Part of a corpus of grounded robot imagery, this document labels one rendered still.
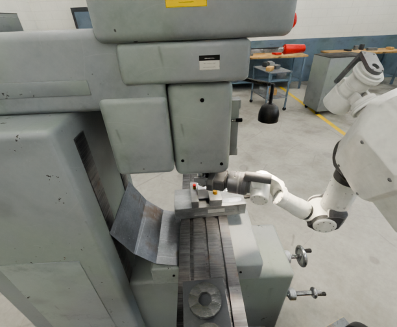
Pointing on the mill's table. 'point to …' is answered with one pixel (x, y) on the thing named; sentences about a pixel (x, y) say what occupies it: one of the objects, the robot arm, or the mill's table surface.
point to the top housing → (189, 19)
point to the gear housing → (184, 61)
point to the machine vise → (196, 211)
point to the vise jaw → (215, 198)
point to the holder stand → (205, 303)
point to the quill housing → (200, 125)
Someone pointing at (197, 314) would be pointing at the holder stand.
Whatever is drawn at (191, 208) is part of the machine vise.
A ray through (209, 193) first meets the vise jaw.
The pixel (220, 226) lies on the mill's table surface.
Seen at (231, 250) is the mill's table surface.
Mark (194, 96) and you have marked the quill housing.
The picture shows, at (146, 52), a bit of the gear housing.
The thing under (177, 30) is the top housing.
